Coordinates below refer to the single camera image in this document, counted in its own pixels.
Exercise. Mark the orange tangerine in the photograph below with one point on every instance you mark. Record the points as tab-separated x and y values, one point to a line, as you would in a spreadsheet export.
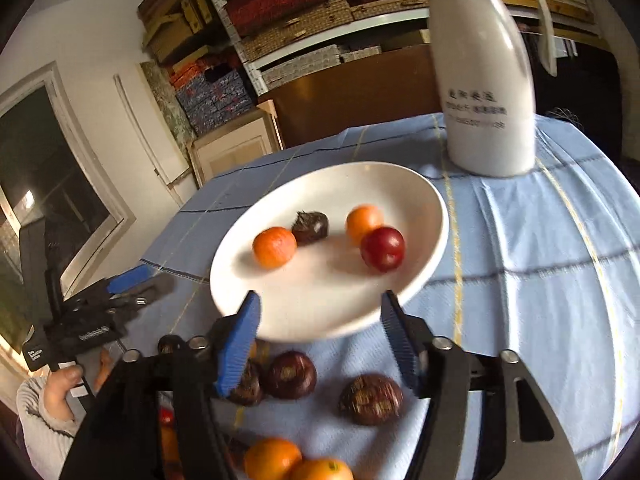
274	246
169	444
320	471
271	460
362	220

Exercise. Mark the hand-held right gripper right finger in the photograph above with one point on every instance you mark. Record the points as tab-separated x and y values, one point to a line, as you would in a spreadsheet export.
397	340

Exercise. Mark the dark water chestnut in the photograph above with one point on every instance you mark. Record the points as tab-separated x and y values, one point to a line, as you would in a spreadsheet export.
252	386
310	227
290	374
371	399
170	344

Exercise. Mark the person's left hand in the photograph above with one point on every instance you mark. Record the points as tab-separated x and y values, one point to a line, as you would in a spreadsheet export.
57	391

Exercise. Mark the white plate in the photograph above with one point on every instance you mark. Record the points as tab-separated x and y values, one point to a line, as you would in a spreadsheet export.
320	287

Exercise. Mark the marble patterned panel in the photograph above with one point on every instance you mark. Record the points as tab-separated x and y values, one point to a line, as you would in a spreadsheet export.
167	105

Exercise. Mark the white wall strip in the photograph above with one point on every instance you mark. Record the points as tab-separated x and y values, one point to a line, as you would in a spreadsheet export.
135	120

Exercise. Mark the white framed window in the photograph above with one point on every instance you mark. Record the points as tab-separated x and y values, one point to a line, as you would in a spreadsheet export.
50	185

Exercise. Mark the blue checked tablecloth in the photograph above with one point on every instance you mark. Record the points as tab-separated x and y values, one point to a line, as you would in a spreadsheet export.
525	310

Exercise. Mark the red plum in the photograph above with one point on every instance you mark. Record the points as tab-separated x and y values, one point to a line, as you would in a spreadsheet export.
166	416
382	248

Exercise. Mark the white thermos jug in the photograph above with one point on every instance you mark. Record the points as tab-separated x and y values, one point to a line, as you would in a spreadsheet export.
480	85

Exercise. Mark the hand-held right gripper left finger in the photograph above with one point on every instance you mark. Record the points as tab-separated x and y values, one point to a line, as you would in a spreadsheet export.
240	350

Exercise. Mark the brown wooden board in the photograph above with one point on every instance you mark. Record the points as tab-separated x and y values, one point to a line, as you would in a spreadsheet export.
350	95

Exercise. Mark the metal shelf rack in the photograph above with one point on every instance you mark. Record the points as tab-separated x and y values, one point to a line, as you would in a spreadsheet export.
234	35

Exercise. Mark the person's left forearm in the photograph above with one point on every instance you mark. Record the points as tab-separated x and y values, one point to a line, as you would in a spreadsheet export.
35	417

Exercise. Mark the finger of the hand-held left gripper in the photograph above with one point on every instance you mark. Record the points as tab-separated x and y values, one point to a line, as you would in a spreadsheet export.
152	291
131	278

